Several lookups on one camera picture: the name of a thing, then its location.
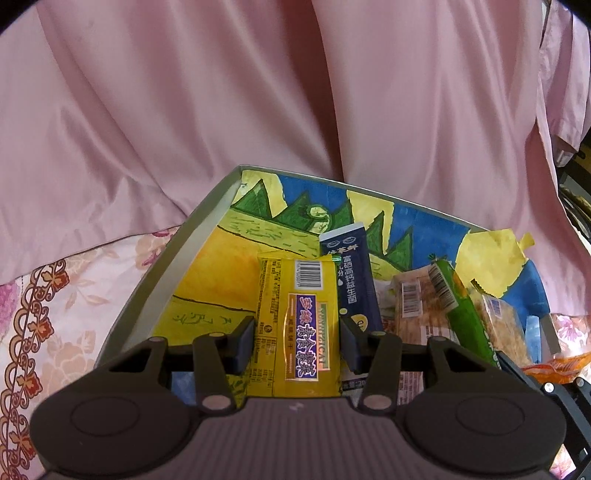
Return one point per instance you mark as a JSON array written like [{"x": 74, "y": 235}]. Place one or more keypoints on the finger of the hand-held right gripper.
[{"x": 531, "y": 381}]

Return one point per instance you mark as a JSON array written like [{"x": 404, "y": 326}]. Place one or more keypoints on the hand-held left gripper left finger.
[{"x": 242, "y": 346}]

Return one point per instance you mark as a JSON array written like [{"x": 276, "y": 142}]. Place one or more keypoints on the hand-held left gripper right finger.
[{"x": 352, "y": 346}]

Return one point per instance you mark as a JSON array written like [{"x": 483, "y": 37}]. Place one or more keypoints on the orange snack packet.
[{"x": 561, "y": 371}]

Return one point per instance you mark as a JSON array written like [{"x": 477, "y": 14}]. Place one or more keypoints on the yellow packet with purple label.
[{"x": 300, "y": 323}]

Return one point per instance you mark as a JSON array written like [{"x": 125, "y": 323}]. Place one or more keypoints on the clear puffed rice bar packet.
[{"x": 505, "y": 323}]

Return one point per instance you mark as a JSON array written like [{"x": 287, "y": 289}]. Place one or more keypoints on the blue and white sachet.
[{"x": 351, "y": 267}]

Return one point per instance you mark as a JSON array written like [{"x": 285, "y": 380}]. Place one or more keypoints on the green sausage stick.
[{"x": 466, "y": 314}]

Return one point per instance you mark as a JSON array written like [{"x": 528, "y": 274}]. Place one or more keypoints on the colourful painted cardboard box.
[{"x": 152, "y": 286}]

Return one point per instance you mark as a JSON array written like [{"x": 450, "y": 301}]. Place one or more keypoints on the beige cracker packet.
[{"x": 415, "y": 304}]

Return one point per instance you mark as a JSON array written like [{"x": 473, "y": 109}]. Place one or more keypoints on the floral pink blanket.
[{"x": 69, "y": 323}]

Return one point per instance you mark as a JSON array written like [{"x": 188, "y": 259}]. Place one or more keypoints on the black cabinet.
[{"x": 577, "y": 194}]

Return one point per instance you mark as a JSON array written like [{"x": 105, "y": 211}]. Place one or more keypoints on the large pink satin cloth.
[{"x": 231, "y": 92}]

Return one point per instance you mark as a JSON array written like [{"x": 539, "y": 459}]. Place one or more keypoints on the pink hanging curtain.
[{"x": 563, "y": 69}]

